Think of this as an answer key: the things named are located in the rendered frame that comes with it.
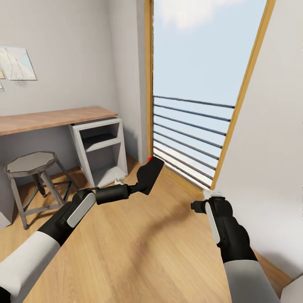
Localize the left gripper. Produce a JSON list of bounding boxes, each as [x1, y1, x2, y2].
[[106, 184, 147, 202]]

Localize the digital camera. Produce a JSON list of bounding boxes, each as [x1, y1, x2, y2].
[[135, 156, 165, 195]]

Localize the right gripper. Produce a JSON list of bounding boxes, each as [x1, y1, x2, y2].
[[191, 200, 209, 214]]

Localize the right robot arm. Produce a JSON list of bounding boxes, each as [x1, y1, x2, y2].
[[191, 190, 281, 303]]

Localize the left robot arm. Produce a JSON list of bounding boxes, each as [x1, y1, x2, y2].
[[0, 173, 147, 303]]

